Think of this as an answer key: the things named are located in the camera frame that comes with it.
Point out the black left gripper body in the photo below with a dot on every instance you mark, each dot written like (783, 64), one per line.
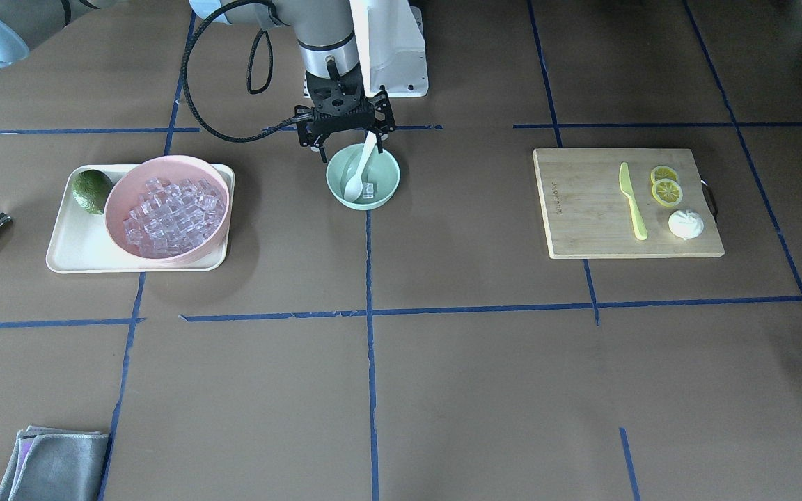
(308, 136)

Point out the white plastic spoon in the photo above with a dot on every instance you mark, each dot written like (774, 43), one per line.
(353, 189)

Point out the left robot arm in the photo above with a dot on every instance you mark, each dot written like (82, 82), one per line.
(327, 43)

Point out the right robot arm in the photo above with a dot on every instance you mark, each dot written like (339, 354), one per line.
(24, 25)

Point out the green bowl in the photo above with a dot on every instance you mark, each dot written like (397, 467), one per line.
(382, 172)

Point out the pile of clear ice cubes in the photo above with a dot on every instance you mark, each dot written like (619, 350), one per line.
(171, 219)

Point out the pink bowl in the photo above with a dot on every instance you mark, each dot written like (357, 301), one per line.
(125, 196)

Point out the wooden cutting board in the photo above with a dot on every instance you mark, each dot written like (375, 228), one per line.
(586, 215)

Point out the green lime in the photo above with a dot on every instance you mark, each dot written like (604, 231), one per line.
(90, 189)

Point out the yellow plastic knife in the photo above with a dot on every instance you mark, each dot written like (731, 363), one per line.
(626, 187)

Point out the beige tray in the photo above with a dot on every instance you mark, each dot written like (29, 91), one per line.
(80, 242)

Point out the lemon slice upper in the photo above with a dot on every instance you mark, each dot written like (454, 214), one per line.
(663, 172)

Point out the lemon slice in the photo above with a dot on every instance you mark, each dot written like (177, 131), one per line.
(668, 193)
(663, 172)

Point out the lemon slice lower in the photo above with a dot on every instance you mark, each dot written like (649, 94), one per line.
(668, 193)

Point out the grey folded cloth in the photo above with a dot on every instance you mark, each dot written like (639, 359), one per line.
(55, 464)

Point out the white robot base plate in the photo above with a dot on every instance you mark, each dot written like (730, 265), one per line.
(391, 48)

